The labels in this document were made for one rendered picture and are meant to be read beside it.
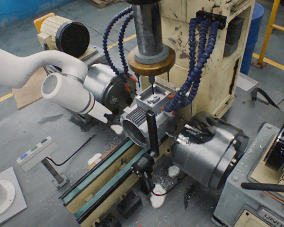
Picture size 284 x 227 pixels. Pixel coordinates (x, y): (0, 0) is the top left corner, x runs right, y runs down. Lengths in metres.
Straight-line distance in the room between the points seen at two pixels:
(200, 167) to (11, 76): 0.64
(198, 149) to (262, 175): 0.21
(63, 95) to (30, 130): 0.90
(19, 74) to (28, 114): 1.01
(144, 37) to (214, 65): 0.32
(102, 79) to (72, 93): 0.41
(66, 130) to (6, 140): 0.39
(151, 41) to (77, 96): 0.30
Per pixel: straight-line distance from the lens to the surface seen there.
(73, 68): 0.70
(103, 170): 1.02
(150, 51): 0.78
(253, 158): 0.76
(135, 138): 1.05
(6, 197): 1.28
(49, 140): 1.00
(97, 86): 1.07
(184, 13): 0.91
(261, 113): 1.42
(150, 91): 1.00
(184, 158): 0.80
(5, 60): 0.66
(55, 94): 0.66
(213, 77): 0.96
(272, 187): 0.60
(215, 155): 0.76
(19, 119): 1.67
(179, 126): 1.10
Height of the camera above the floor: 1.77
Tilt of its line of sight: 46 degrees down
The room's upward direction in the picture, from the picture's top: 9 degrees counter-clockwise
